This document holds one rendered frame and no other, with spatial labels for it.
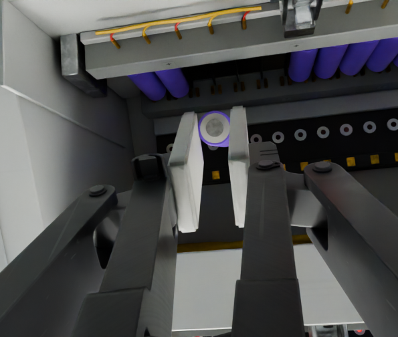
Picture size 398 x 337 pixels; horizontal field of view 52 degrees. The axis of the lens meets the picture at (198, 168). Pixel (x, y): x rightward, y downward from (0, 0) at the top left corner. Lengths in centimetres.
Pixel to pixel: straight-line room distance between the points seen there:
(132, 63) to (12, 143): 9
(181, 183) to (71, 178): 16
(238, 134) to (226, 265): 10
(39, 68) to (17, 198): 8
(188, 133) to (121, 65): 11
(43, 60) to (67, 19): 3
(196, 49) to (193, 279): 14
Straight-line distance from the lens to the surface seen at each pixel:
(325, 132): 39
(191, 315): 25
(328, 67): 33
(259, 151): 17
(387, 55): 33
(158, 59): 27
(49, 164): 27
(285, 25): 25
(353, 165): 39
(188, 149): 16
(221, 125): 21
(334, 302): 25
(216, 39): 27
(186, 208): 15
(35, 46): 27
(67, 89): 30
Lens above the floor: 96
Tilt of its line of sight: 9 degrees up
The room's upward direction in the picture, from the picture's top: 173 degrees clockwise
